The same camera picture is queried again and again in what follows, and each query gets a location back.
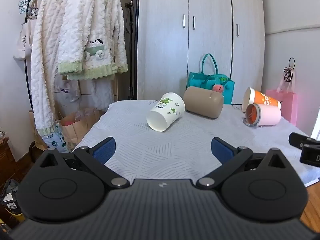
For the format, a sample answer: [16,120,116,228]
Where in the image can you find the blue printed shopping bag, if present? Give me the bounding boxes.
[43,122,72,153]

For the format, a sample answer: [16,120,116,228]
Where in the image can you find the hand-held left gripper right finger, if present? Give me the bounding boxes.
[196,137,292,189]

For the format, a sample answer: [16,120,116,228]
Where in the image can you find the white fluffy robe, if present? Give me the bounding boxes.
[30,0,77,137]

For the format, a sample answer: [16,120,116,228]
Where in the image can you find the white plastic bag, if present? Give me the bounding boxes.
[53,74,82,103]

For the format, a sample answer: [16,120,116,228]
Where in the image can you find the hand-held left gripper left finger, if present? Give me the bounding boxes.
[40,137,131,189]

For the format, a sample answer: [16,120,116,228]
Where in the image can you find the orange cup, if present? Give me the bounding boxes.
[241,87,282,113]

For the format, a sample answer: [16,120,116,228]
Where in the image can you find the black hair tie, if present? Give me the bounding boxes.
[283,57,297,83]

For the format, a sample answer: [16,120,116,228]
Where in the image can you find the grey wardrobe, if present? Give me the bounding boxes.
[137,0,266,105]

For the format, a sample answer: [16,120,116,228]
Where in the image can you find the pink gift bag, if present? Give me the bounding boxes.
[265,75,298,127]

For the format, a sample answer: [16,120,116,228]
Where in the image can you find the tan cup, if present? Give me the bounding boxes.
[183,86,224,119]

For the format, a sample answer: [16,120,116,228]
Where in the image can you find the black light stand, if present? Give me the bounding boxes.
[124,0,139,100]

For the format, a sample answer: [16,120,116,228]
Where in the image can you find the canvas tote bag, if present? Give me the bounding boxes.
[13,0,40,61]

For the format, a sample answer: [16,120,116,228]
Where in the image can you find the dark wooden cabinet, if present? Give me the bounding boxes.
[0,134,34,189]

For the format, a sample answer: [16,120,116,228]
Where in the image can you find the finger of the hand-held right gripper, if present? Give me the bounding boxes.
[288,132,320,151]

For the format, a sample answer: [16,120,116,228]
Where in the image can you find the brown paper bag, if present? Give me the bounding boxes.
[28,108,106,151]

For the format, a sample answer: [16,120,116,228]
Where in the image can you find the teal tote bag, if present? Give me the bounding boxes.
[188,53,235,105]

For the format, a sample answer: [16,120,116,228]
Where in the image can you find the white cup with green print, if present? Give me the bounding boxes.
[146,92,186,132]

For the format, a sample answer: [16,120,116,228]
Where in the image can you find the black clothes rack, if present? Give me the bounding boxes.
[23,0,75,85]

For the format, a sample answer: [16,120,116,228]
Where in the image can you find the blue wire hangers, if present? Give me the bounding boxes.
[18,0,39,16]

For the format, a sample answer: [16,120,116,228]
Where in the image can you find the pink cup with lid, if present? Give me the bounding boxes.
[243,103,282,128]

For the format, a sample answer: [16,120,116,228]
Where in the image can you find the white quilted table cloth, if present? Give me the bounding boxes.
[72,99,320,188]

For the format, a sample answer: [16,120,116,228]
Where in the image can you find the dark bag with label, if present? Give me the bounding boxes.
[0,178,26,222]

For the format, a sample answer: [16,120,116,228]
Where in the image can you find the white and green fluffy jacket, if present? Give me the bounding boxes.
[57,0,129,81]

